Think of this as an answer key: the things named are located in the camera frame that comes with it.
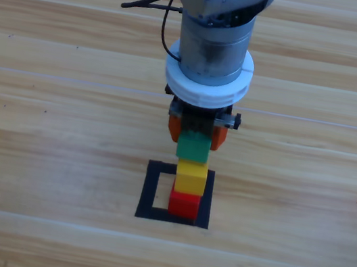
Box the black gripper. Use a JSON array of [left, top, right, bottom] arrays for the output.
[[156, 83, 246, 155]]

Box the green wooden block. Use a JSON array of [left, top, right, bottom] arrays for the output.
[[174, 130, 214, 164]]

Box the yellow wooden block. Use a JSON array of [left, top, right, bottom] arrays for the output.
[[172, 157, 211, 197]]

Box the red wooden block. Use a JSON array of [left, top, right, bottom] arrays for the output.
[[166, 182, 204, 220]]

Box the black tape square outline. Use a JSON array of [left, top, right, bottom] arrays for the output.
[[134, 157, 218, 231]]

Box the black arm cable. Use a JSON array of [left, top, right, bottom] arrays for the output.
[[113, 0, 192, 63]]

